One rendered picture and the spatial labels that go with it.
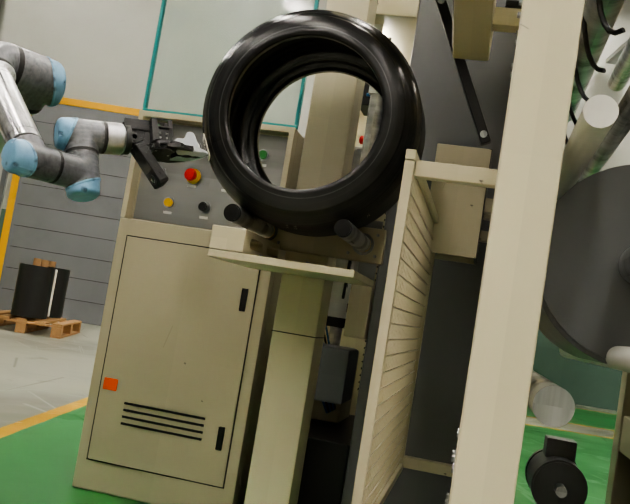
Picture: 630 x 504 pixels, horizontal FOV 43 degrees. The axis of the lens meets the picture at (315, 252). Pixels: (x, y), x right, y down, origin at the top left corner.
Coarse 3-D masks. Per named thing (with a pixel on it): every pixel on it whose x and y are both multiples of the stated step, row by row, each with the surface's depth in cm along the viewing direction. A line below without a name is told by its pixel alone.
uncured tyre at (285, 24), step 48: (240, 48) 201; (288, 48) 222; (336, 48) 222; (384, 48) 195; (240, 96) 224; (384, 96) 192; (240, 144) 226; (384, 144) 191; (240, 192) 199; (288, 192) 194; (336, 192) 192; (384, 192) 195
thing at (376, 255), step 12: (276, 228) 231; (360, 228) 226; (372, 228) 226; (276, 240) 231; (288, 240) 230; (300, 240) 230; (312, 240) 229; (324, 240) 228; (336, 240) 228; (372, 240) 225; (384, 240) 225; (300, 252) 230; (312, 252) 228; (324, 252) 228; (336, 252) 227; (348, 252) 226; (360, 252) 225; (372, 252) 225
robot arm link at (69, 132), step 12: (60, 120) 182; (72, 120) 183; (84, 120) 185; (60, 132) 181; (72, 132) 182; (84, 132) 183; (96, 132) 184; (108, 132) 186; (60, 144) 182; (72, 144) 182; (84, 144) 182; (96, 144) 185
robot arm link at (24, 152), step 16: (0, 48) 192; (16, 48) 196; (0, 64) 188; (16, 64) 195; (0, 80) 185; (0, 96) 181; (16, 96) 183; (0, 112) 179; (16, 112) 178; (0, 128) 178; (16, 128) 175; (32, 128) 176; (16, 144) 168; (32, 144) 171; (16, 160) 168; (32, 160) 170; (48, 160) 173; (32, 176) 172; (48, 176) 174
